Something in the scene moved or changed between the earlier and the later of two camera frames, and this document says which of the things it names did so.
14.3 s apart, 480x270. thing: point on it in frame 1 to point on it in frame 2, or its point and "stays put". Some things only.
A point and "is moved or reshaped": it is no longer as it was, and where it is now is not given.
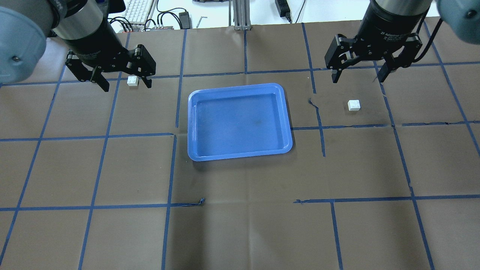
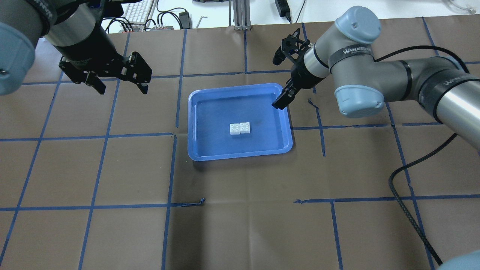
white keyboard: [137, 12] stays put
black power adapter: [185, 20] stays put
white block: [132, 81] is moved or reshaped
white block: [354, 105] is moved or reshaped
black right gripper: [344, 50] to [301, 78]
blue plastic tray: [237, 122] stays put
